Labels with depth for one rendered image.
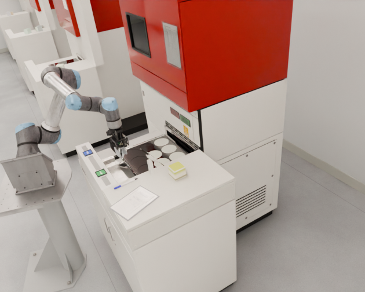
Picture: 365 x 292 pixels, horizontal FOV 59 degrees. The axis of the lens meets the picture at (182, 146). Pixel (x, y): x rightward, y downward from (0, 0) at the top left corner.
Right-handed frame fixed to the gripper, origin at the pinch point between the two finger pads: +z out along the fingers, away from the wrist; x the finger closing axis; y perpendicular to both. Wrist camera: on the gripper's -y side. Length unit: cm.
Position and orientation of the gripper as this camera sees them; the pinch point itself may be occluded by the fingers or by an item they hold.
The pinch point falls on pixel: (120, 155)
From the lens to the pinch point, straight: 187.2
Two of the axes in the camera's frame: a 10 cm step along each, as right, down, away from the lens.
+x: 8.1, -3.8, 4.4
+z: 1.0, 8.4, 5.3
